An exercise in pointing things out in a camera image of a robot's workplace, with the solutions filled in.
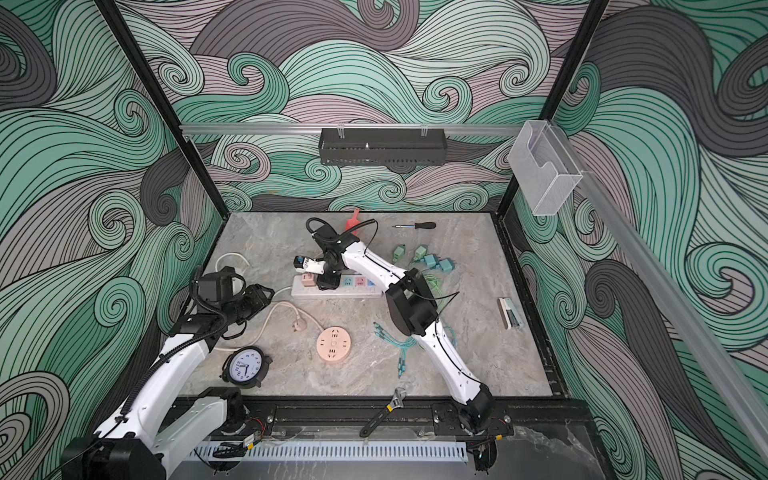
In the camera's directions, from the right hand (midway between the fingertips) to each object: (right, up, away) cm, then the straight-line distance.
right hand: (325, 277), depth 97 cm
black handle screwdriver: (+35, +18, +20) cm, 44 cm away
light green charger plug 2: (+32, +7, +7) cm, 34 cm away
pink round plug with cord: (-6, -13, -10) cm, 17 cm away
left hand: (-13, -2, -15) cm, 19 cm away
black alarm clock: (-19, -22, -17) cm, 34 cm away
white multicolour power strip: (+9, -3, -1) cm, 9 cm away
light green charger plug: (+24, +7, +7) cm, 27 cm away
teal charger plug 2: (+42, +3, +6) cm, 42 cm away
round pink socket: (+5, -18, -13) cm, 23 cm away
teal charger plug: (+36, +5, +7) cm, 37 cm away
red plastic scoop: (+8, +19, +18) cm, 28 cm away
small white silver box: (+58, -11, -7) cm, 60 cm away
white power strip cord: (-34, +7, +9) cm, 36 cm away
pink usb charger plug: (-5, 0, -4) cm, 6 cm away
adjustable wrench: (+23, -30, -21) cm, 43 cm away
